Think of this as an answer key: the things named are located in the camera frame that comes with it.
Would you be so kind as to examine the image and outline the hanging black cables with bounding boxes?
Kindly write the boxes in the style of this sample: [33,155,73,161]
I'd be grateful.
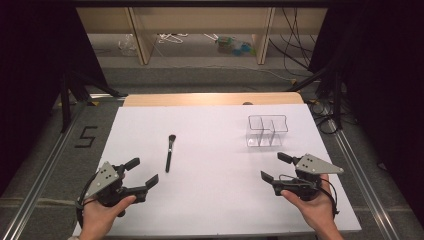
[268,7,318,79]

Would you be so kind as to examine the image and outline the aluminium floor rail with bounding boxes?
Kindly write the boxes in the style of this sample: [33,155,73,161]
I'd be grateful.
[0,99,88,240]
[328,118,403,240]

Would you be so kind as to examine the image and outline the black curtain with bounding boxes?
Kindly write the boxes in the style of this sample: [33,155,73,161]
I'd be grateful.
[0,0,108,198]
[308,0,424,231]

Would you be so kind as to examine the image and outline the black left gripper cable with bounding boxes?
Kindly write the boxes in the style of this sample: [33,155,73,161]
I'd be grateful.
[75,171,101,229]

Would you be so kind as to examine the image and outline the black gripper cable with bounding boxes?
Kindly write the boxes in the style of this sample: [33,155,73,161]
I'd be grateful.
[75,171,101,229]
[318,179,340,216]

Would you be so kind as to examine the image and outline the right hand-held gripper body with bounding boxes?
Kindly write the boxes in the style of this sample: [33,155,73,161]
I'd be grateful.
[272,153,345,202]

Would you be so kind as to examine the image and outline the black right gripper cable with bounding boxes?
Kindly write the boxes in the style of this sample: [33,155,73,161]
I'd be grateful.
[318,179,340,216]

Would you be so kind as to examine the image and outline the clear acrylic organizer box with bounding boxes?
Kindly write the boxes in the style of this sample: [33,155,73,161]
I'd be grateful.
[245,114,289,148]

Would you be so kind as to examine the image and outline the clear plastic bag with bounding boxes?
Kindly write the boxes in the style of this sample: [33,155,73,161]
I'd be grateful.
[117,33,138,57]

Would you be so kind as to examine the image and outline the black metal stand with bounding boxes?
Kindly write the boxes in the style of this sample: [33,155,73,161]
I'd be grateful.
[285,64,345,131]
[59,69,128,134]

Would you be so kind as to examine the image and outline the white clothes hangers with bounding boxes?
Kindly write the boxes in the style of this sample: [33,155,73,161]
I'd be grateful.
[157,32,189,45]

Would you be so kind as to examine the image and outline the black floor cable bundle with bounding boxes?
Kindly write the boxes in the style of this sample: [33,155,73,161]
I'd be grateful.
[307,99,338,136]

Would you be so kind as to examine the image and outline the person's right hand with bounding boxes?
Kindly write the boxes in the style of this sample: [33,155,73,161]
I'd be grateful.
[280,173,338,234]

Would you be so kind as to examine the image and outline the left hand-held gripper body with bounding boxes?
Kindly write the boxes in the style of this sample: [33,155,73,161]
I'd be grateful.
[83,161,148,218]

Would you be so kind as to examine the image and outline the white paper sheet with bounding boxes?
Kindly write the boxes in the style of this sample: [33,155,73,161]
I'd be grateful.
[72,103,363,238]

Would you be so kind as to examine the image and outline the black makeup brush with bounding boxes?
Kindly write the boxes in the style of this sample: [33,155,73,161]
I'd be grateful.
[165,134,177,174]

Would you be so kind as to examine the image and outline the thin white floor cable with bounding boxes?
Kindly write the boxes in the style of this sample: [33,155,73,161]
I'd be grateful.
[186,64,298,83]

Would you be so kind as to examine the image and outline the light wooden shelf unit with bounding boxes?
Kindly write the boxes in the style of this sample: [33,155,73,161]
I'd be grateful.
[75,7,329,66]

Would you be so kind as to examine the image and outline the colourful toy pile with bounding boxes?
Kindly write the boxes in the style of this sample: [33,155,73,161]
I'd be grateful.
[215,34,257,57]

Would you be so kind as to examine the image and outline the person's left hand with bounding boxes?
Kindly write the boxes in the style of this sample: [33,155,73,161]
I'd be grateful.
[78,195,138,240]

